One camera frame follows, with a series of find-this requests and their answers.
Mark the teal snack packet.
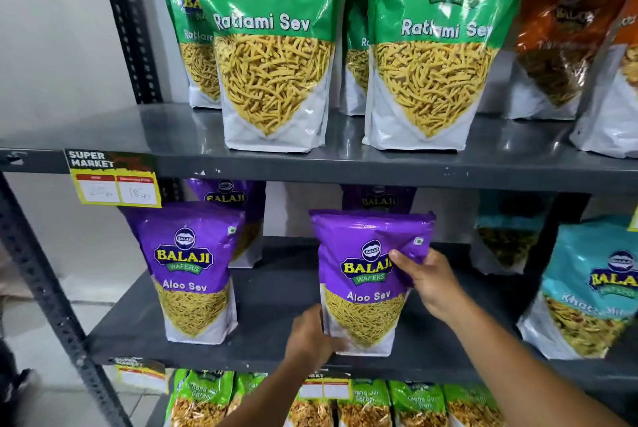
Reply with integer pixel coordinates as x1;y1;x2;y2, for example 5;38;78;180
517;215;638;361
470;191;554;275

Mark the person's left hand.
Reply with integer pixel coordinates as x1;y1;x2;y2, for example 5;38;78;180
284;304;347;374

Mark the person's left forearm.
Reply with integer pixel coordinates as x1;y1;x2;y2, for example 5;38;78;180
217;359;320;427

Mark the orange snack packet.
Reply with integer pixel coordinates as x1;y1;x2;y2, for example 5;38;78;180
570;0;638;159
503;0;638;121

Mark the grey perforated metal upright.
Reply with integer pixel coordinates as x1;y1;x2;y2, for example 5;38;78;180
95;0;184;203
0;172;133;427

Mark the grey metal shelf board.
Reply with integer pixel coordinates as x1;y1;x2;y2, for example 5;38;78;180
0;103;638;194
86;237;638;395

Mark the person's right hand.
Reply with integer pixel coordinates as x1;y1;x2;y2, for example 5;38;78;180
389;248;468;324

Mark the large green snack packet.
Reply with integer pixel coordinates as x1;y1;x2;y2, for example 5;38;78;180
340;0;371;117
177;0;350;153
362;0;545;152
159;0;222;110

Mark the row of small green packets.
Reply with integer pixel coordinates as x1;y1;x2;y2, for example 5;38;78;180
164;368;506;427

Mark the person's right forearm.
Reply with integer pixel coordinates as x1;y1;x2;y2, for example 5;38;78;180
449;299;630;427

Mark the yellow price label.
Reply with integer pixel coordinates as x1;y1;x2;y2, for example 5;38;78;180
65;149;162;208
298;372;353;400
114;357;170;395

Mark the purple snack packet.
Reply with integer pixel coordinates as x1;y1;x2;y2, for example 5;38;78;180
341;185;417;215
185;179;267;269
309;210;437;358
121;201;245;346

